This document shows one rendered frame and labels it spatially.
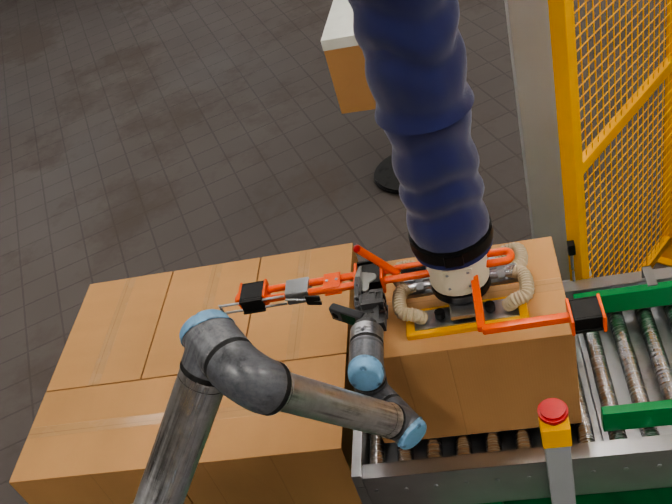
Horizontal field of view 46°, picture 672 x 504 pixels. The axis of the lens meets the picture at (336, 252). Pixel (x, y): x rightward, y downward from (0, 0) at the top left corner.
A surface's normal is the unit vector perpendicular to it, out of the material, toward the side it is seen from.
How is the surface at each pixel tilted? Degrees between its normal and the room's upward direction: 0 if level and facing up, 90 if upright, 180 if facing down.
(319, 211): 0
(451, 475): 90
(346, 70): 90
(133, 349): 0
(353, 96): 90
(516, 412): 90
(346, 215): 0
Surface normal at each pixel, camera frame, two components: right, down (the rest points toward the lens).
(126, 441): -0.25, -0.73
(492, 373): -0.05, 0.66
